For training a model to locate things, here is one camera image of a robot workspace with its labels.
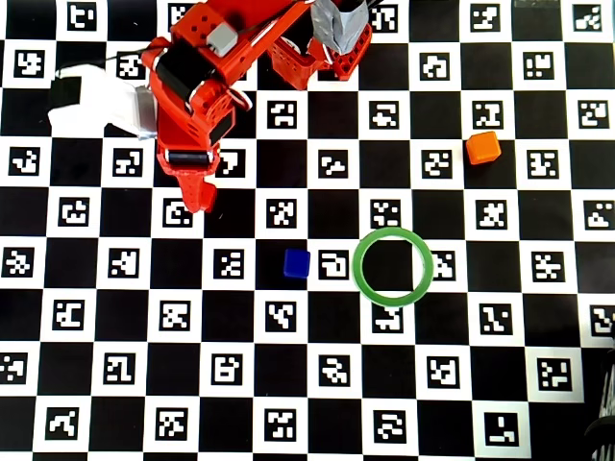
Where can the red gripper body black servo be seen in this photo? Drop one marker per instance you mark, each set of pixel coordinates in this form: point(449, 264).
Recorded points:
point(188, 157)

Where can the red gripper finger with black pad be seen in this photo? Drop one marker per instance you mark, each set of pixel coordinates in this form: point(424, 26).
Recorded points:
point(192, 192)

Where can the blue cube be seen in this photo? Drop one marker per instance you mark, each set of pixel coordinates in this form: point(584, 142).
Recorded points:
point(296, 263)

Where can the orange cube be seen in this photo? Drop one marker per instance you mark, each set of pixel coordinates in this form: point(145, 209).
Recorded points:
point(483, 149)

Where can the red robot base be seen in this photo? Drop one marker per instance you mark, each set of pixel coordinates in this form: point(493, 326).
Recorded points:
point(293, 67)

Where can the red robot arm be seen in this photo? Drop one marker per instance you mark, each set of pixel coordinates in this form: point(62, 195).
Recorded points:
point(192, 29)

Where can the checkerboard marker mat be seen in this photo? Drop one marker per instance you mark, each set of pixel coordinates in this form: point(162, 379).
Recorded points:
point(120, 422)

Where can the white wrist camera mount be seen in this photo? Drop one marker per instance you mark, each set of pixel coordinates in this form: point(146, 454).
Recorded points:
point(96, 105)

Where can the gray duct tape wad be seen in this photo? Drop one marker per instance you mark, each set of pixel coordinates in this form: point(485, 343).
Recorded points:
point(336, 24)

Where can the black camera stand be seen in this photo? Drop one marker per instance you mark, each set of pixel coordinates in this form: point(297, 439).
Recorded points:
point(603, 429)

